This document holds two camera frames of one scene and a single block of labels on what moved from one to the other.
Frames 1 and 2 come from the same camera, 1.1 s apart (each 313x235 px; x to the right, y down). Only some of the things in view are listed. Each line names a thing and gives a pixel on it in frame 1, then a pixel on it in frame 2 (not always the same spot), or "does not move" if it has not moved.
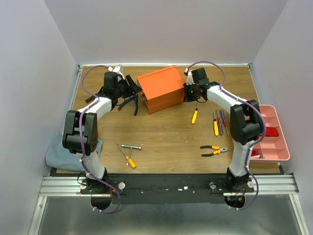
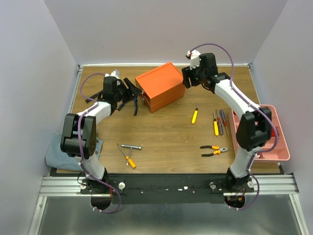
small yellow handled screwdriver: (215, 126) does not move
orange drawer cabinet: (162, 89) does not move
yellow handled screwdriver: (195, 115) does not move
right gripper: (187, 91) → (187, 77)
